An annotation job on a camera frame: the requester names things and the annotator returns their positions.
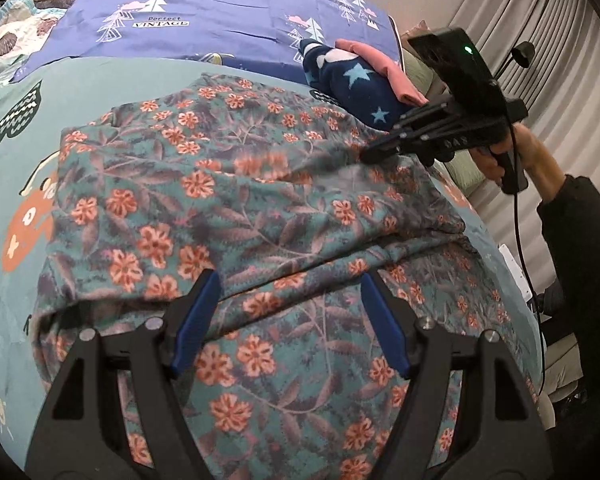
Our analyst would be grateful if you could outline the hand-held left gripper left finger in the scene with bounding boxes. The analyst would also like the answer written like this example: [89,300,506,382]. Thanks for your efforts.
[24,268,222,480]

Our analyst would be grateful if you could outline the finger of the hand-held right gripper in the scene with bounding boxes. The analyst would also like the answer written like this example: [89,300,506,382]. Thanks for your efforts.
[392,101,456,136]
[361,112,463,163]

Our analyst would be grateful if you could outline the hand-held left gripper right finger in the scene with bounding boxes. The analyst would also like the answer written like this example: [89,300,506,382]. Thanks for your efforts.
[360,270,548,480]

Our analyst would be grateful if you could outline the floral long-sleeve shirt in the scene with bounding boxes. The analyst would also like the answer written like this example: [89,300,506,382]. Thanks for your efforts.
[30,72,541,480]

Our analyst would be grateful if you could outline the person's right forearm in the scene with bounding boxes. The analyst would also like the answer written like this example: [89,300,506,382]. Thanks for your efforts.
[535,160,600,341]

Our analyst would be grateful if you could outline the person's right hand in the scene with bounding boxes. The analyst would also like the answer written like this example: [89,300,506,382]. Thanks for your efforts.
[472,124,551,183]

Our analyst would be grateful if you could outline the green pillow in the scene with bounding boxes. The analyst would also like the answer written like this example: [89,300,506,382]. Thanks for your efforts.
[404,52,448,106]
[430,152,486,201]

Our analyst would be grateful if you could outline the black floor lamp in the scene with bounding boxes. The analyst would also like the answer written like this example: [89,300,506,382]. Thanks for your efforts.
[500,42,535,68]

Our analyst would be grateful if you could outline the coral folded garment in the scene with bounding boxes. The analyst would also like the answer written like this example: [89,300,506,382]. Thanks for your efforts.
[335,37,430,108]

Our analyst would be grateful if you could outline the peach pillow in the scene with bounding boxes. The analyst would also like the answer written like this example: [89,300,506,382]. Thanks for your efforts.
[400,20,428,41]

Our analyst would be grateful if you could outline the navy star-print garment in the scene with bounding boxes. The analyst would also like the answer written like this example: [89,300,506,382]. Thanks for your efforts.
[300,37,416,126]

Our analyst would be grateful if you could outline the grey curtain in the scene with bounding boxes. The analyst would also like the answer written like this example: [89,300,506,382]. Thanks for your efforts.
[400,0,600,301]

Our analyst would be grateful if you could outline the white power strip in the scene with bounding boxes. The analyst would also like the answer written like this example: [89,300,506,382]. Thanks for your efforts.
[497,244,533,301]

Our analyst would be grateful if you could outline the blue tree-print sheet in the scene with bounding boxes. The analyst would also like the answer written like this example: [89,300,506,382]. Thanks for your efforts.
[10,0,403,88]

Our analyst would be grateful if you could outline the teal printed blanket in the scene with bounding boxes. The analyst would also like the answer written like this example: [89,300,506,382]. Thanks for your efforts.
[0,55,543,461]

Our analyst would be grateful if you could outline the white leaf-print quilt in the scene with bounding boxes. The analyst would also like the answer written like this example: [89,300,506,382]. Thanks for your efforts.
[0,0,68,91]

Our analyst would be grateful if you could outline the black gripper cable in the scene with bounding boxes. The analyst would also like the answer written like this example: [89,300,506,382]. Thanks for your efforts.
[510,125,548,401]

